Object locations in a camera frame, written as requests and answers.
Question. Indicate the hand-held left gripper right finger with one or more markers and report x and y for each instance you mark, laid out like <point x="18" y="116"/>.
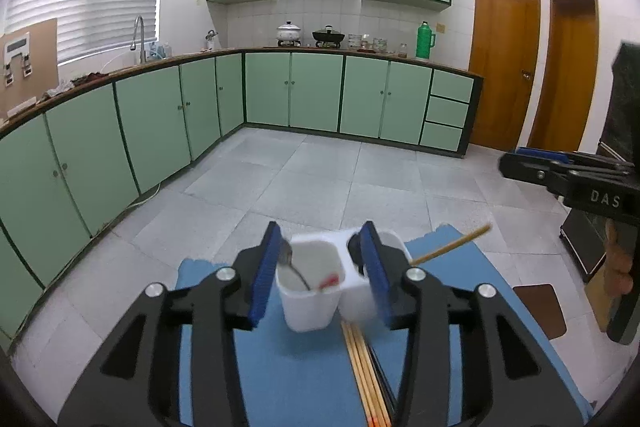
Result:
<point x="375" y="277"/>

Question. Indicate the bottles by sink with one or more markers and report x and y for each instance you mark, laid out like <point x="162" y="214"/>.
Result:
<point x="161" y="52"/>

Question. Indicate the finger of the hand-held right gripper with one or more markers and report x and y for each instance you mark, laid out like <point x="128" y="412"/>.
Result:
<point x="525" y="169"/>
<point x="542" y="152"/>

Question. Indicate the narrow wooden door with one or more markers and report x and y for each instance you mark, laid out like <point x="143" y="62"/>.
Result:
<point x="565" y="77"/>

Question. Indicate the wide wooden door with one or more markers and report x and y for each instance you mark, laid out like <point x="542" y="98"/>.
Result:
<point x="500" y="57"/>

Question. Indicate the light wooden chopstick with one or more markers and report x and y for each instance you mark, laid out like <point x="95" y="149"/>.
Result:
<point x="357" y="372"/>
<point x="372" y="372"/>
<point x="450" y="247"/>
<point x="362" y="372"/>

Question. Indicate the blue felt mat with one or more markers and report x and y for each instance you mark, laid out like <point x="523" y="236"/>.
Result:
<point x="300" y="382"/>

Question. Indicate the white power strip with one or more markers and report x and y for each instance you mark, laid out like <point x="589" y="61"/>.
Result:
<point x="22" y="107"/>

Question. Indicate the white cooking pot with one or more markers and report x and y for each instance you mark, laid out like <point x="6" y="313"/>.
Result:
<point x="289" y="32"/>

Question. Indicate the brown cardboard board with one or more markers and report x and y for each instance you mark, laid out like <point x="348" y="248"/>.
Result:
<point x="42" y="67"/>

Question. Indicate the cloths on counter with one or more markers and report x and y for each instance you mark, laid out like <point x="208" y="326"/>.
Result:
<point x="80" y="82"/>

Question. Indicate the black spoon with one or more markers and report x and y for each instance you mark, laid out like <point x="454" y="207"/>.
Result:
<point x="354" y="249"/>

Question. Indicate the black wok with lid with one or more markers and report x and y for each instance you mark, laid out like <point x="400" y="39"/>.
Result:
<point x="328" y="38"/>

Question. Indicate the white two-compartment utensil holder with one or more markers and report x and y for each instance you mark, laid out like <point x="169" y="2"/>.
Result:
<point x="310" y="312"/>

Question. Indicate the person's right hand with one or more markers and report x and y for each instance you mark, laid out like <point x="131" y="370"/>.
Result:
<point x="620" y="264"/>

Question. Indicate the green base kitchen cabinets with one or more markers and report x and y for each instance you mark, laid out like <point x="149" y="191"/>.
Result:
<point x="150" y="122"/>

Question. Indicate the steel kettle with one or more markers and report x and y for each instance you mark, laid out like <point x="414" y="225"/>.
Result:
<point x="212" y="41"/>

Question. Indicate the green thermos flask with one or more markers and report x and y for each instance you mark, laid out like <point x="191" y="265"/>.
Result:
<point x="424" y="42"/>

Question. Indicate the dark reddish chopstick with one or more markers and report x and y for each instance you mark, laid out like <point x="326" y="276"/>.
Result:
<point x="386" y="379"/>
<point x="378" y="367"/>

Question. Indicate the black glass cabinet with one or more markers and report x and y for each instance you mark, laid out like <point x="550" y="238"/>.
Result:
<point x="622" y="107"/>

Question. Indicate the brown stool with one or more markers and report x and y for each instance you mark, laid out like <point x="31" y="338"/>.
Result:
<point x="540" y="309"/>

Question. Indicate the steel kitchen faucet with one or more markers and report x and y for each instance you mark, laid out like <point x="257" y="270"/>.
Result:
<point x="140" y="37"/>

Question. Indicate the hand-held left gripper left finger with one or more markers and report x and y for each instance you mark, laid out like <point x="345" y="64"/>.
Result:
<point x="265" y="277"/>

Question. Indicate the metal spoon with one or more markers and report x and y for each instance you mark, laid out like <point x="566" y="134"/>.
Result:
<point x="286" y="253"/>

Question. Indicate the small glass jar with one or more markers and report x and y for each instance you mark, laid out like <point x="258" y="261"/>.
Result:
<point x="403" y="50"/>

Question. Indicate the white bracket on board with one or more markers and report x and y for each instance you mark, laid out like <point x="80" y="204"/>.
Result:
<point x="17" y="57"/>

